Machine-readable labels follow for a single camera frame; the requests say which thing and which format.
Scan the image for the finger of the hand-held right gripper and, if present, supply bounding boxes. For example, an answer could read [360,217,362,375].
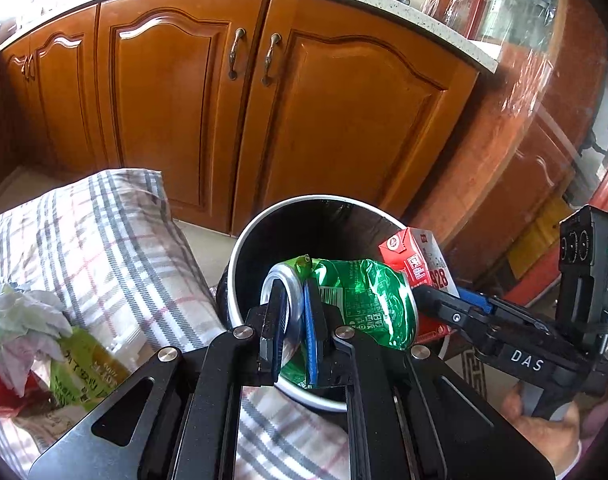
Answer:
[458,290,550,334]
[415,286,490,334]

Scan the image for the speckled kitchen countertop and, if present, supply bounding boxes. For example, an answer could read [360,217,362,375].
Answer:
[0,0,502,73]

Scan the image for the red milk carton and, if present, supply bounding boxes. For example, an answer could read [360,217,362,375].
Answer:
[379,227,460,345]

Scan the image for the crumpled paper ball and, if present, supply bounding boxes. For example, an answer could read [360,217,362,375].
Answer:
[0,277,75,397]

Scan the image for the crushed green can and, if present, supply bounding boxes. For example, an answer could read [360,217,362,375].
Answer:
[260,255,419,390]

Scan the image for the person's right hand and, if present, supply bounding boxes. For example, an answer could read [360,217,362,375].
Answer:
[501,386,584,467]

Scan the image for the light green packet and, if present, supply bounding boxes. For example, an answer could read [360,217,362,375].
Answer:
[49,326,133,413]

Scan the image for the wooden lower cabinets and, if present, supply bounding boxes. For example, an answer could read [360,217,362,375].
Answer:
[0,0,482,236]

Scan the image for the patterned floor mat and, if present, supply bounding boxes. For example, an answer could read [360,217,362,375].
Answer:
[441,347,487,398]

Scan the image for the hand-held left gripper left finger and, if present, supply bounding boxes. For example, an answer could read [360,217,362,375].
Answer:
[28,282,291,480]

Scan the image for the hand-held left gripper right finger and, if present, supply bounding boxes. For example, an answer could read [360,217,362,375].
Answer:
[303,277,557,480]

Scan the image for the plaid tablecloth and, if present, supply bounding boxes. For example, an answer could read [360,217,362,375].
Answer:
[0,169,352,480]

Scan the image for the white rimmed trash bin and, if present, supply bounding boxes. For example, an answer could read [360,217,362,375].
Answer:
[216,195,459,413]

